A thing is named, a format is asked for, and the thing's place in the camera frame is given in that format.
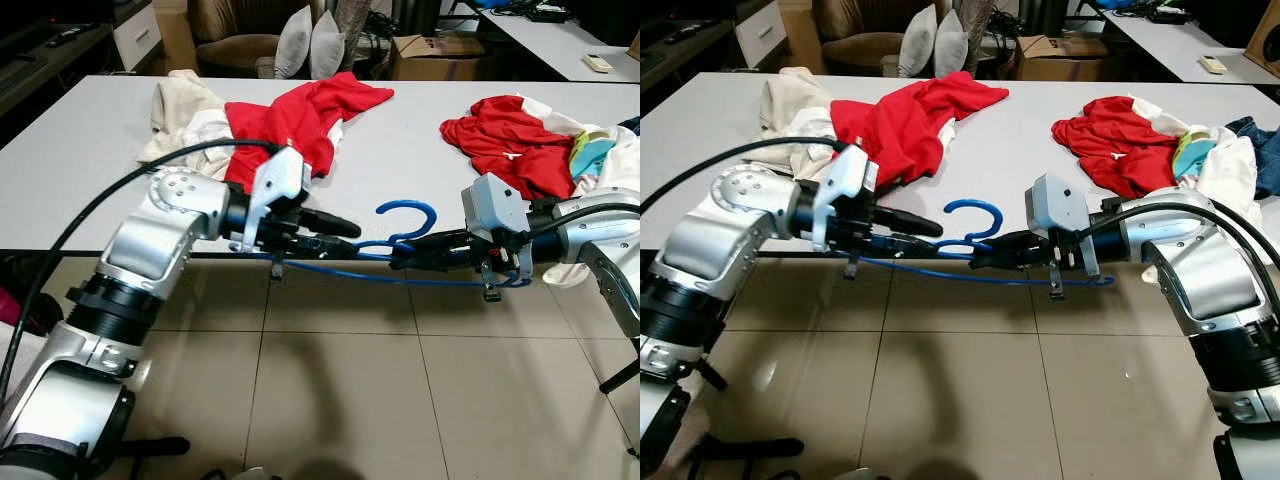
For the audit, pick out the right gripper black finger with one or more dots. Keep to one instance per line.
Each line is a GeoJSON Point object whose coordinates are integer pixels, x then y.
{"type": "Point", "coordinates": [425, 260]}
{"type": "Point", "coordinates": [440, 240]}
{"type": "Point", "coordinates": [1000, 260]}
{"type": "Point", "coordinates": [1015, 240]}

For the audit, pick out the white desk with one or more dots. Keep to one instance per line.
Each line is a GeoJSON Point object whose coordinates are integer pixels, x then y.
{"type": "Point", "coordinates": [560, 45]}
{"type": "Point", "coordinates": [1180, 45]}

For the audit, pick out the white T-shirt with monster print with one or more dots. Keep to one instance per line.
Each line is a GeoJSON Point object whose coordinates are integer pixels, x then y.
{"type": "Point", "coordinates": [1230, 165]}
{"type": "Point", "coordinates": [620, 165]}

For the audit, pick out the blue plastic hanger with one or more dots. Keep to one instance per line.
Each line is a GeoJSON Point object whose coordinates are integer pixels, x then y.
{"type": "Point", "coordinates": [975, 205]}
{"type": "Point", "coordinates": [405, 205]}

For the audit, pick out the low black TV stand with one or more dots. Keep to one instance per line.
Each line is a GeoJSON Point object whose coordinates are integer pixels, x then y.
{"type": "Point", "coordinates": [680, 45]}
{"type": "Point", "coordinates": [50, 60]}

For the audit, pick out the brown armchair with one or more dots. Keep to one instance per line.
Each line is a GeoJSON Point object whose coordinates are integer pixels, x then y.
{"type": "Point", "coordinates": [850, 25]}
{"type": "Point", "coordinates": [225, 25]}

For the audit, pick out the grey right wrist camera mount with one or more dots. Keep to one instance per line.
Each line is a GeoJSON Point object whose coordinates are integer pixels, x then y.
{"type": "Point", "coordinates": [1055, 205]}
{"type": "Point", "coordinates": [492, 205]}

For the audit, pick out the cream cotton garment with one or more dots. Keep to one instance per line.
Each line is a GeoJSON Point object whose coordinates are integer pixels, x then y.
{"type": "Point", "coordinates": [185, 110]}
{"type": "Point", "coordinates": [795, 105]}

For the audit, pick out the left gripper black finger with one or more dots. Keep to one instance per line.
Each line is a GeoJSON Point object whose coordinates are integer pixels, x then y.
{"type": "Point", "coordinates": [905, 248]}
{"type": "Point", "coordinates": [335, 222]}
{"type": "Point", "coordinates": [912, 222]}
{"type": "Point", "coordinates": [325, 249]}

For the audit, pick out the grey pillow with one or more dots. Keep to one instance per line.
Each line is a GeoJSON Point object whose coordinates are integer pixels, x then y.
{"type": "Point", "coordinates": [920, 42]}
{"type": "Point", "coordinates": [952, 45]}
{"type": "Point", "coordinates": [327, 48]}
{"type": "Point", "coordinates": [293, 45]}

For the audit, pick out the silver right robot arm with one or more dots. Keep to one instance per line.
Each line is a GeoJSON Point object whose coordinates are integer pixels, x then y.
{"type": "Point", "coordinates": [590, 235]}
{"type": "Point", "coordinates": [1200, 270]}

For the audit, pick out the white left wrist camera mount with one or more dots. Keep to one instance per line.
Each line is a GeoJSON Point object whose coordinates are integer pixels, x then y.
{"type": "Point", "coordinates": [275, 180]}
{"type": "Point", "coordinates": [850, 180]}

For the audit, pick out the white drawer cabinet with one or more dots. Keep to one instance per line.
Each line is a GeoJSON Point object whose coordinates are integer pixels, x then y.
{"type": "Point", "coordinates": [137, 35]}
{"type": "Point", "coordinates": [760, 30]}

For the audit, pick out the dark blue garment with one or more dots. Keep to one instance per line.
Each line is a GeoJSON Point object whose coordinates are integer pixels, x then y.
{"type": "Point", "coordinates": [1262, 150]}
{"type": "Point", "coordinates": [630, 125]}

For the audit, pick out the black office chair base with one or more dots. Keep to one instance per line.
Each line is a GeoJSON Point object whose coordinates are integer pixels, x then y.
{"type": "Point", "coordinates": [750, 447]}
{"type": "Point", "coordinates": [160, 446]}

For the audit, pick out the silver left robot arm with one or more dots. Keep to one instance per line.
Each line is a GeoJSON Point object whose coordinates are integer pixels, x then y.
{"type": "Point", "coordinates": [150, 250]}
{"type": "Point", "coordinates": [730, 230]}

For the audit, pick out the open brown cardboard box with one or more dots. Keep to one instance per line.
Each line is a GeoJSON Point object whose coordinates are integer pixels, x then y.
{"type": "Point", "coordinates": [440, 55]}
{"type": "Point", "coordinates": [1065, 55]}

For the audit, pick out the red cotton garment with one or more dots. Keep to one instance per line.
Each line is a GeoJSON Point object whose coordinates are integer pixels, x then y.
{"type": "Point", "coordinates": [290, 120]}
{"type": "Point", "coordinates": [1120, 145]}
{"type": "Point", "coordinates": [510, 145]}
{"type": "Point", "coordinates": [915, 125]}

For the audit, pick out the beige remote control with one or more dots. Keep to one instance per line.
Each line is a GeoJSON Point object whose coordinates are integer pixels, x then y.
{"type": "Point", "coordinates": [598, 63]}
{"type": "Point", "coordinates": [1213, 63]}

